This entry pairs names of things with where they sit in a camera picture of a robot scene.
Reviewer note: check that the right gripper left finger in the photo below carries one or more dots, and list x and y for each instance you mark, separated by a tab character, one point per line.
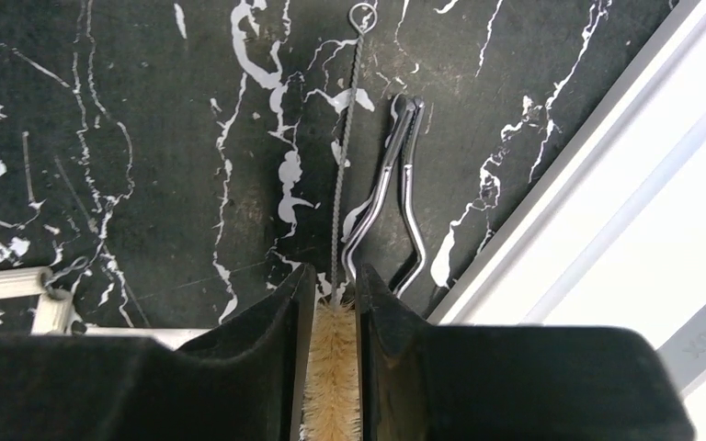
242	380

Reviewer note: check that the white bin lid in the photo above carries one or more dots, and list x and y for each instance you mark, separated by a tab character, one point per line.
614	233

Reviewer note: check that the test tube brush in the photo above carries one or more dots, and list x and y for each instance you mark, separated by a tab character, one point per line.
331	399

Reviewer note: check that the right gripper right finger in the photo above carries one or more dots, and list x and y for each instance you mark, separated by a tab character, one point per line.
420	381

